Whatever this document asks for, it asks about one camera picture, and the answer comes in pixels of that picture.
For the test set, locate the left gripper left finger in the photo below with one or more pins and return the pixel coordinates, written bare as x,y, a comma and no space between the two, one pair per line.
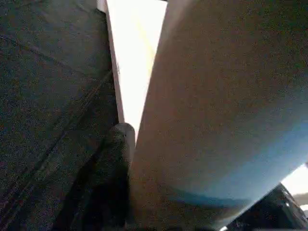
108,183

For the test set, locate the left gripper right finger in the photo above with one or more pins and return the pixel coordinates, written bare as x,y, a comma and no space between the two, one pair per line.
276,211

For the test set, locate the white plastic table leg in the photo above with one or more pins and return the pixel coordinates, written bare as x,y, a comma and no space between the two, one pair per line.
221,110

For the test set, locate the white plastic table top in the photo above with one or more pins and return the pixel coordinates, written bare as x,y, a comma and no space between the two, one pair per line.
137,57

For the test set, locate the black work mat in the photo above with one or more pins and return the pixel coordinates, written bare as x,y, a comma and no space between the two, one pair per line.
48,96

